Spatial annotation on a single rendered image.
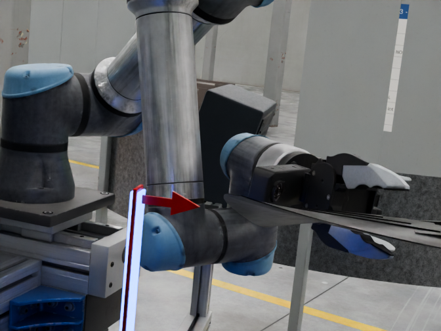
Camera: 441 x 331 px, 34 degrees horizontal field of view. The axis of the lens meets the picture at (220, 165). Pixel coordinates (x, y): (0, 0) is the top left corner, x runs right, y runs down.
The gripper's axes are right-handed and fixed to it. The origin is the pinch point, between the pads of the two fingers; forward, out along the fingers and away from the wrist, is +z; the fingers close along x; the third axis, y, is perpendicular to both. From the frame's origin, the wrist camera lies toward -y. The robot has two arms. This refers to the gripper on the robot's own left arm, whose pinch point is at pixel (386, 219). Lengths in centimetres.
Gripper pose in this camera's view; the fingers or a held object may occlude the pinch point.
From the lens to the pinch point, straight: 76.0
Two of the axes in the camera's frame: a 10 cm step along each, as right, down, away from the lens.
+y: 8.7, 1.1, 4.8
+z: 4.6, 2.0, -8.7
